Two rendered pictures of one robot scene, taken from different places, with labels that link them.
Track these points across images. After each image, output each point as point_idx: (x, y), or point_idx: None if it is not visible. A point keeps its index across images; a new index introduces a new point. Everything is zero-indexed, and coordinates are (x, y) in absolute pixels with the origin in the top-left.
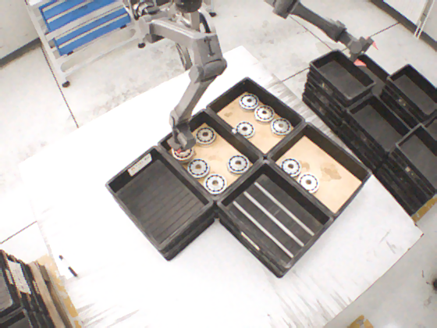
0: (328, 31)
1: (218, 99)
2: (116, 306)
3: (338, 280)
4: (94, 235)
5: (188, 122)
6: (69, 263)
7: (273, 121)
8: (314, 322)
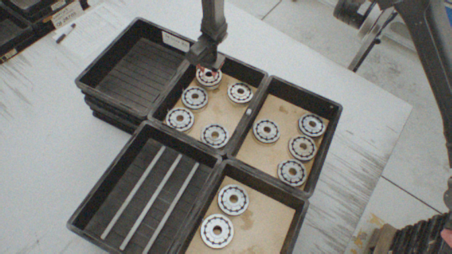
0: (448, 127)
1: (288, 84)
2: (31, 85)
3: None
4: (105, 45)
5: (216, 44)
6: (69, 33)
7: (294, 160)
8: None
